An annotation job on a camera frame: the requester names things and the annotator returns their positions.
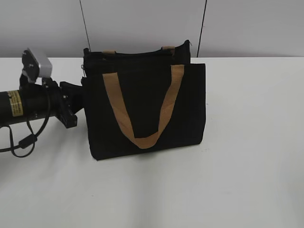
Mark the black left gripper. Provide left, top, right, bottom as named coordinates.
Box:
left=42, top=78, right=84, bottom=128

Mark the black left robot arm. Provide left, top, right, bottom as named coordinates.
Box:
left=0, top=78, right=84, bottom=129

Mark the right black wall cable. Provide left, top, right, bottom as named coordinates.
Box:
left=197, top=0, right=209, bottom=58

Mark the left black wall cable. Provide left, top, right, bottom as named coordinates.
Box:
left=79, top=0, right=92, bottom=52

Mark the black wall cable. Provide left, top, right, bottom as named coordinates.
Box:
left=79, top=0, right=92, bottom=52
left=197, top=0, right=209, bottom=58

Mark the black canvas tote bag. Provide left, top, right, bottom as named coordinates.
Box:
left=81, top=40, right=206, bottom=161

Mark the metal zipper pull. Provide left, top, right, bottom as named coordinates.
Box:
left=81, top=64, right=86, bottom=77

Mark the black left camera cable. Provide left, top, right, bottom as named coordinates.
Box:
left=0, top=82, right=52, bottom=157

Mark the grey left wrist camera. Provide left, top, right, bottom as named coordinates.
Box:
left=21, top=48, right=53, bottom=84

